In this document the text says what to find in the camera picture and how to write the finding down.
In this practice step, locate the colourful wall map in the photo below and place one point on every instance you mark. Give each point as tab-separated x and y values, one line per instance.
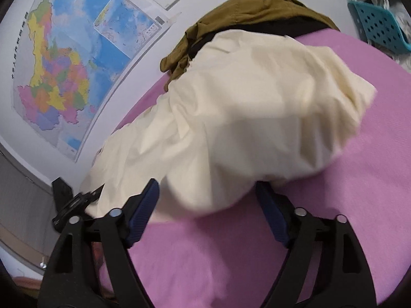
64	70

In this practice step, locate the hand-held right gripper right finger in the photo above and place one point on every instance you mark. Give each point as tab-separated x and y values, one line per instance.
269	213

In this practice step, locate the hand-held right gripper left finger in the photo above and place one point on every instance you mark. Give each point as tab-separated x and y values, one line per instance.
141	213

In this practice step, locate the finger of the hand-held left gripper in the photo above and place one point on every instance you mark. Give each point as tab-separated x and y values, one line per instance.
75	203

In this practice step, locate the pink bed sheet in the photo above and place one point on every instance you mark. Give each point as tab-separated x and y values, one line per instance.
369	183

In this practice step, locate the olive green garment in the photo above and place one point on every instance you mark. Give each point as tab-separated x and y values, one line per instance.
257	9

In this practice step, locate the cream jacket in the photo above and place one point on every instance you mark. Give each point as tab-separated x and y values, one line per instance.
240	118

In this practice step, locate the teal perforated basket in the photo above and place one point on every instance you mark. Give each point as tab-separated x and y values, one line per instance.
379	22

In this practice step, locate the black garment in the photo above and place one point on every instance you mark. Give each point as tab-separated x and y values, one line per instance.
289	27

